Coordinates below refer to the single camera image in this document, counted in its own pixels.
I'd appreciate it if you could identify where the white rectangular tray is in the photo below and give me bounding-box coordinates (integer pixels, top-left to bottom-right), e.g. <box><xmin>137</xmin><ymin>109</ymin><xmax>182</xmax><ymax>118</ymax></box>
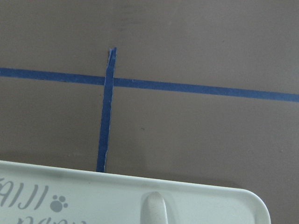
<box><xmin>0</xmin><ymin>161</ymin><xmax>271</xmax><ymax>224</ymax></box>

